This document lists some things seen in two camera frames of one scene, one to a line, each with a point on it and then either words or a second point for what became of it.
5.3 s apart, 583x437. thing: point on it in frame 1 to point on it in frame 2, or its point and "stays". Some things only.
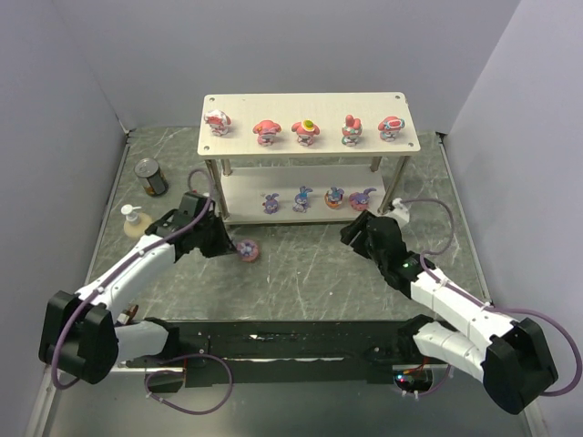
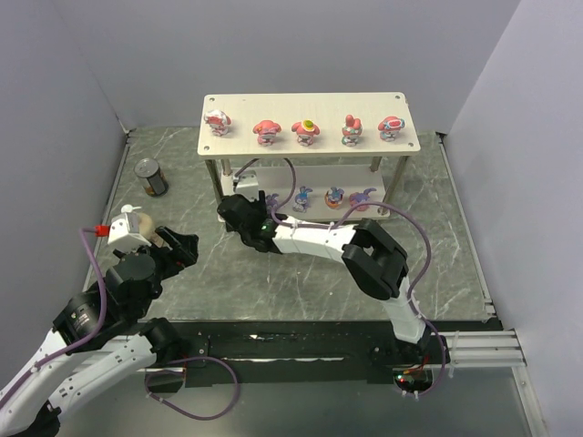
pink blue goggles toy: (389, 127) stays
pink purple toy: (359, 201) stays
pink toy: (266, 130) stays
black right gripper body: (364, 232) to (235, 211)
